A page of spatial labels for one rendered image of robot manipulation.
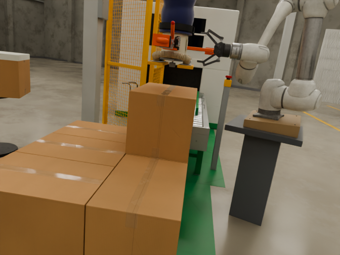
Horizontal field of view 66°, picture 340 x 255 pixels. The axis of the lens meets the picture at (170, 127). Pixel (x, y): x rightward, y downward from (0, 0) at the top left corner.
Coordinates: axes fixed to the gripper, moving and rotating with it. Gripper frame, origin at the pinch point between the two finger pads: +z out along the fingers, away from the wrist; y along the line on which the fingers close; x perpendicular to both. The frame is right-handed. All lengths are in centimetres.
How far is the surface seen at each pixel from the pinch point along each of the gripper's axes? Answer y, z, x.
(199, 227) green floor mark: 123, -20, 9
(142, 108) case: 38.7, 25.6, -5.1
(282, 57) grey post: -13, -144, 345
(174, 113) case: 39.2, 6.5, -4.9
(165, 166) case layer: 69, 7, -15
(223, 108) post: 53, -34, 118
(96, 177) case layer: 69, 39, -41
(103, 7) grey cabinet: -34, 105, 129
